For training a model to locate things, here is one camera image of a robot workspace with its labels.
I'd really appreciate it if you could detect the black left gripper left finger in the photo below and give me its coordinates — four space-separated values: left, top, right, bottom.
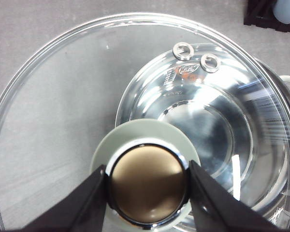
21 165 109 232

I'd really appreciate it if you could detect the glass pot lid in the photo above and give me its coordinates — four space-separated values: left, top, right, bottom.
0 13 290 232

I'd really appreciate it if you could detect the green electric steamer pot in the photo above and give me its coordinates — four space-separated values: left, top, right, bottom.
115 43 290 232

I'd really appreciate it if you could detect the black plate rack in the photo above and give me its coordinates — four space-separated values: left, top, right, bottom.
244 0 290 32

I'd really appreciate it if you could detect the blue plate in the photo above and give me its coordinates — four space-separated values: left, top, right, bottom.
273 0 290 24

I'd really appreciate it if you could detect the gray table mat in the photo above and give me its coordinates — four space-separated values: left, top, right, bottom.
0 0 290 93

